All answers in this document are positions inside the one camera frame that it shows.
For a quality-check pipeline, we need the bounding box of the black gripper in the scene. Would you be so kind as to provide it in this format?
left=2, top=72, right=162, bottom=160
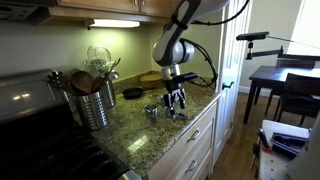
left=163, top=79, right=187, bottom=118

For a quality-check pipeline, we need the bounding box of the small steel measuring cup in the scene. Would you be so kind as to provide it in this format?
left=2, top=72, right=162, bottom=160
left=164, top=106, right=192, bottom=122

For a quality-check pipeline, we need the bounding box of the medium steel measuring cup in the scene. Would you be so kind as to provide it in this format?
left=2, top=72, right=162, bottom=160
left=143, top=104, right=159, bottom=120

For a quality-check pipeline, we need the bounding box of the round wooden trivet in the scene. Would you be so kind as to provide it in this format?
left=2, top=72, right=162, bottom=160
left=139, top=73, right=164, bottom=90

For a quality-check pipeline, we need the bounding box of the black cast iron skillet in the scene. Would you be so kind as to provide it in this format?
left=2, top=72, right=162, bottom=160
left=122, top=86, right=158, bottom=100

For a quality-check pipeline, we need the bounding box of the white panel door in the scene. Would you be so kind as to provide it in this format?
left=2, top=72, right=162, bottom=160
left=212, top=0, right=253, bottom=169

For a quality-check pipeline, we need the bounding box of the white base cabinet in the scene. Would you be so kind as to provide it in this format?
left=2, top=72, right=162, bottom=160
left=144, top=96, right=221, bottom=180

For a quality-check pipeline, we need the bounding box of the small perforated steel utensil holder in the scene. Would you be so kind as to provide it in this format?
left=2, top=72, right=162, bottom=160
left=100, top=79, right=117, bottom=109

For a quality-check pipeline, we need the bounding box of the metal ladle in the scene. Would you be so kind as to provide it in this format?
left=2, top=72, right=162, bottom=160
left=106, top=57, right=122, bottom=82

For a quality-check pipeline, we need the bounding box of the small wooden spoon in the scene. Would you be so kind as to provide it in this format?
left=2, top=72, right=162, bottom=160
left=90, top=75, right=106, bottom=95

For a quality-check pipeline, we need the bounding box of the large perforated steel utensil holder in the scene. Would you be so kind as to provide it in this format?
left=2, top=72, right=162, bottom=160
left=76, top=90, right=110, bottom=131

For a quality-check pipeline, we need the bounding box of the red black hand tool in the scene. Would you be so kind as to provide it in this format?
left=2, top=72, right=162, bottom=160
left=257, top=128, right=273, bottom=154

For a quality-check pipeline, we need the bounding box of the large wooden spoon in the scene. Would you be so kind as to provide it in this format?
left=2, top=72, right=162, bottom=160
left=70, top=70, right=95, bottom=96

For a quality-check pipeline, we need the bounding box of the dark wooden table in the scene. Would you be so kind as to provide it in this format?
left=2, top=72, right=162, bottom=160
left=243, top=65, right=320, bottom=125

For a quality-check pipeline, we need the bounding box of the under cabinet light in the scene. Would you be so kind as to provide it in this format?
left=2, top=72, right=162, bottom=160
left=84, top=18, right=141, bottom=30

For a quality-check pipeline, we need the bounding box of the white perforated cart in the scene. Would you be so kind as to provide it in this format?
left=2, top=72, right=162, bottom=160
left=257, top=119, right=313, bottom=180

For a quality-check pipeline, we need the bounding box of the blue black box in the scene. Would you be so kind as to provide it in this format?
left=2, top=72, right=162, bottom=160
left=270, top=131, right=308, bottom=159

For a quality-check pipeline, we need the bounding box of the dark slotted wooden spatula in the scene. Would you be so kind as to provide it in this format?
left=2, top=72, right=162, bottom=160
left=46, top=70, right=73, bottom=95

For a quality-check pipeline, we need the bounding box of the dark wooden chair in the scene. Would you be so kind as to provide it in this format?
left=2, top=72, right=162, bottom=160
left=264, top=58, right=316, bottom=116
left=273, top=72, right=320, bottom=127

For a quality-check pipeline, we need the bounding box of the white grey foreground column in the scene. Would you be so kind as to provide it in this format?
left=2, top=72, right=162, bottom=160
left=286, top=111, right=320, bottom=180

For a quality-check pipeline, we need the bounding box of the bright window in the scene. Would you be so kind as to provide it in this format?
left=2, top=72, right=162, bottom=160
left=287, top=0, right=320, bottom=57

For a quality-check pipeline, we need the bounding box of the black steel stove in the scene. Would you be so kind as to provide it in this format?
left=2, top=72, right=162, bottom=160
left=0, top=69, right=143, bottom=180

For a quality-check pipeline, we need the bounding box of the grey range hood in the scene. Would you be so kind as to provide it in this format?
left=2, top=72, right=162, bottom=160
left=0, top=0, right=56, bottom=26

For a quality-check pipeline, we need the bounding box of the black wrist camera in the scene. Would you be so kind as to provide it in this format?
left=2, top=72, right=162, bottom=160
left=172, top=72, right=200, bottom=83

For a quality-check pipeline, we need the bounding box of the metal drawer handle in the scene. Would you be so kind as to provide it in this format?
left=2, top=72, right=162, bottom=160
left=184, top=159, right=199, bottom=175
left=186, top=128, right=201, bottom=143

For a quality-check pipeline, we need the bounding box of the black door handle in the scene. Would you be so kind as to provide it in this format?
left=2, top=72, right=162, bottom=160
left=221, top=81, right=235, bottom=91

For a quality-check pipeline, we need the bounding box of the wire whisk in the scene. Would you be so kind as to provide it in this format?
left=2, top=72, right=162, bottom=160
left=81, top=59, right=108, bottom=78
left=86, top=44, right=112, bottom=65

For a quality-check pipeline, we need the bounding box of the black bar camera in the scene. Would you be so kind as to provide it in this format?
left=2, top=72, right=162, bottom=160
left=235, top=31, right=270, bottom=42

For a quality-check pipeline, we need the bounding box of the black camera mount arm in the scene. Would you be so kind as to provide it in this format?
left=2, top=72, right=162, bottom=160
left=245, top=40, right=320, bottom=62

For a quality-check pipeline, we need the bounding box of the wooden wall cabinet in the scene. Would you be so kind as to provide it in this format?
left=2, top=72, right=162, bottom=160
left=36, top=0, right=178, bottom=26

